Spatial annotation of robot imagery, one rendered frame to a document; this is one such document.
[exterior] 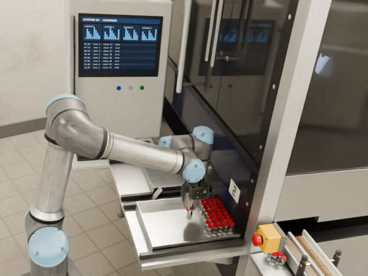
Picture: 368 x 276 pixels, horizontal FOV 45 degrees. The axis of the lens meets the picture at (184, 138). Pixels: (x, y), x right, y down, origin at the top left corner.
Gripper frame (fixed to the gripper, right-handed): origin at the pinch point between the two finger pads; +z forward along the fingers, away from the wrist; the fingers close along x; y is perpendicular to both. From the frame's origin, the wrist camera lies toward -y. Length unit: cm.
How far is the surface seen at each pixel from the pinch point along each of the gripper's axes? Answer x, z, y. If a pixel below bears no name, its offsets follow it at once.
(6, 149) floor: -78, 94, -213
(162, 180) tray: -3.7, 5.0, -26.1
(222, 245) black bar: 6.3, 3.7, 19.5
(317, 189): 37.0, -21.2, 23.7
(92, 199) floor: -18, 93, -133
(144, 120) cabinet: 0, 1, -77
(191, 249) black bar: -5.5, 3.5, 19.5
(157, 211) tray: -11.4, 5.1, -5.5
